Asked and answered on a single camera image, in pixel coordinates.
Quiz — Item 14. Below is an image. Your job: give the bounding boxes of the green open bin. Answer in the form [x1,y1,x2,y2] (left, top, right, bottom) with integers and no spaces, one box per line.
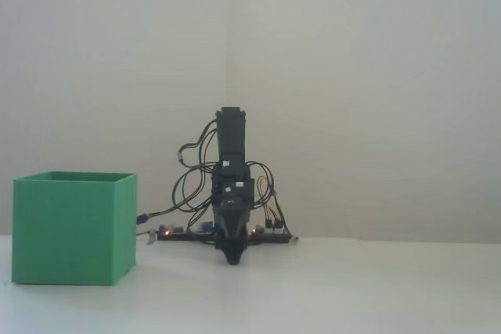
[11,171,139,286]

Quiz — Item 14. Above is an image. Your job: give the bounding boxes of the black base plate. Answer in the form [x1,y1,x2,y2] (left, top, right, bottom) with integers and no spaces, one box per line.
[156,230,293,245]

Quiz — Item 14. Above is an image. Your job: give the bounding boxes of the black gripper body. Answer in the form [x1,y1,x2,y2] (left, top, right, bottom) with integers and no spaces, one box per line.
[211,177,255,214]

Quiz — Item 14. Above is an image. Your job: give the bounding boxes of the coloured jumper wires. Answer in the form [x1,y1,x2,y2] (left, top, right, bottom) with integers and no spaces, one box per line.
[257,176,285,230]

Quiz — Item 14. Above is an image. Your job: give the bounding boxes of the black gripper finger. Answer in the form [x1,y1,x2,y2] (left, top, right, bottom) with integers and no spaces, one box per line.
[232,210,251,268]
[213,210,235,268]

